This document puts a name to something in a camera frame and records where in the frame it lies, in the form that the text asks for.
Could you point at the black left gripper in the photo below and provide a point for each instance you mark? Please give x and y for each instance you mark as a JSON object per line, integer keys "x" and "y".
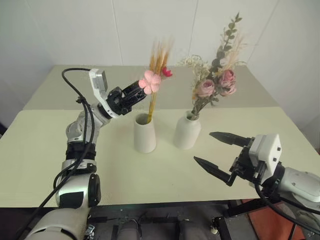
{"x": 117, "y": 101}

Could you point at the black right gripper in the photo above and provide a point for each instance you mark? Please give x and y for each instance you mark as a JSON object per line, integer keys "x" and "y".
{"x": 243, "y": 165}

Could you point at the wheat and pink flower bouquet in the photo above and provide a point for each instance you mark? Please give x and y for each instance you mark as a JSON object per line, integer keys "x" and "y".
{"x": 153, "y": 80}

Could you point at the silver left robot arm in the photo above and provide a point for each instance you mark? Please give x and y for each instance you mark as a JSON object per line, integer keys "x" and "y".
{"x": 75, "y": 190}

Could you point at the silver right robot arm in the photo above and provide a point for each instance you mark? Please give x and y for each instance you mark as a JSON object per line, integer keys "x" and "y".
{"x": 300, "y": 183}

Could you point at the bottle-shaped white vase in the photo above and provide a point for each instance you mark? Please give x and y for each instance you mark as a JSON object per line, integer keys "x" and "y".
{"x": 187, "y": 133}

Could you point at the tapered white vase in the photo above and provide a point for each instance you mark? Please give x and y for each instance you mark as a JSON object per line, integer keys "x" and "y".
{"x": 145, "y": 136}

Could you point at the rose and eucalyptus bouquet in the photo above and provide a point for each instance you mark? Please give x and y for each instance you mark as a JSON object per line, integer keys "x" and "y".
{"x": 212, "y": 85}

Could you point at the dark rounded shape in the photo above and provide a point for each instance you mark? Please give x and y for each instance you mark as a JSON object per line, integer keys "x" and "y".
{"x": 128, "y": 231}

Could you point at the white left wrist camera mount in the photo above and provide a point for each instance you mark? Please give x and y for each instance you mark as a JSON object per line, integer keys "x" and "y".
{"x": 100, "y": 83}

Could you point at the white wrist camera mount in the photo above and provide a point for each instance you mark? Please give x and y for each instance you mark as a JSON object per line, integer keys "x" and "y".
{"x": 100, "y": 83}
{"x": 266, "y": 152}

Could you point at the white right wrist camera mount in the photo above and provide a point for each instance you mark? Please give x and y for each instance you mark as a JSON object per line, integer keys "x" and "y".
{"x": 266, "y": 152}

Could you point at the black metal table frame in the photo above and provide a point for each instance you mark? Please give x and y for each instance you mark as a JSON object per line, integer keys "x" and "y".
{"x": 160, "y": 221}

